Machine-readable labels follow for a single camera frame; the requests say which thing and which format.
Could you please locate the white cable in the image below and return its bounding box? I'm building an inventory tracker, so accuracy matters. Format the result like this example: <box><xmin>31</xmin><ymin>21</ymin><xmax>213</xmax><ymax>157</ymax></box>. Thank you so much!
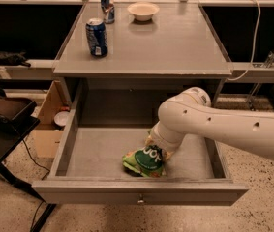
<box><xmin>226</xmin><ymin>0</ymin><xmax>262</xmax><ymax>82</ymax></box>

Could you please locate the cardboard box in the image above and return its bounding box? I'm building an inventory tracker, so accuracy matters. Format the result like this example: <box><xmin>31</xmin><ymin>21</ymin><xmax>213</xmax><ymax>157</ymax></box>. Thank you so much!
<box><xmin>33</xmin><ymin>81</ymin><xmax>70</xmax><ymax>159</ymax></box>

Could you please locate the black cable on floor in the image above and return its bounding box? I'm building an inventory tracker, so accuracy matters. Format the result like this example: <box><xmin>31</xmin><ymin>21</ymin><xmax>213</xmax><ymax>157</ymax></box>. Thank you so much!
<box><xmin>21</xmin><ymin>138</ymin><xmax>51</xmax><ymax>232</ymax></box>

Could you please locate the black side table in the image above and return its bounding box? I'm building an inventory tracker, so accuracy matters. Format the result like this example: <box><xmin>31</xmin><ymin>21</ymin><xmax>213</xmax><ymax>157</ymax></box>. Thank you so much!
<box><xmin>0</xmin><ymin>62</ymin><xmax>57</xmax><ymax>232</ymax></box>

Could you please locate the white bowl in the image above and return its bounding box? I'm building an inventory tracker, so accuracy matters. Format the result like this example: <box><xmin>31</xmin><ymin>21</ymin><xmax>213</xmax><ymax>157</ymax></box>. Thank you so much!
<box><xmin>127</xmin><ymin>2</ymin><xmax>160</xmax><ymax>22</ymax></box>

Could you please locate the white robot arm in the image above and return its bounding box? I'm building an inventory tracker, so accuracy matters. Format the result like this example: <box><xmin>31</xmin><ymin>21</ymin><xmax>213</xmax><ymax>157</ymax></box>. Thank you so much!
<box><xmin>150</xmin><ymin>87</ymin><xmax>274</xmax><ymax>160</ymax></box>

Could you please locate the grey cabinet counter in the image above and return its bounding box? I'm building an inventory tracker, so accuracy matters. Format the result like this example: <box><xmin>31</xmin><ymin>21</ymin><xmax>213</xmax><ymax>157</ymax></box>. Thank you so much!
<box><xmin>52</xmin><ymin>1</ymin><xmax>234</xmax><ymax>112</ymax></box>

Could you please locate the green rice chip bag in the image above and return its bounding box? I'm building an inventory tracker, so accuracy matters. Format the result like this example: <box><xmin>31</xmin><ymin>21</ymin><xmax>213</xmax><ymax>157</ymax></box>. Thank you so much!
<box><xmin>122</xmin><ymin>129</ymin><xmax>174</xmax><ymax>178</ymax></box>

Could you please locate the small white plate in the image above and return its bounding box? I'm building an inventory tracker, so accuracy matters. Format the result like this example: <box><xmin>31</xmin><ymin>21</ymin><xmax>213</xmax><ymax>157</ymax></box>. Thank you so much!
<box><xmin>53</xmin><ymin>111</ymin><xmax>69</xmax><ymax>127</ymax></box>

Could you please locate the blue soda can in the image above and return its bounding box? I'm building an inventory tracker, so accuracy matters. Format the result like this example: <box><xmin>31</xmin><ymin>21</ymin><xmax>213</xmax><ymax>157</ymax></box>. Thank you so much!
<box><xmin>85</xmin><ymin>18</ymin><xmax>108</xmax><ymax>57</ymax></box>

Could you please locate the grey open top drawer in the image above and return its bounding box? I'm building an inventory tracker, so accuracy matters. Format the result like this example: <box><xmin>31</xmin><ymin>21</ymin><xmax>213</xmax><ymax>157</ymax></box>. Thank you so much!
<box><xmin>33</xmin><ymin>96</ymin><xmax>248</xmax><ymax>206</ymax></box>

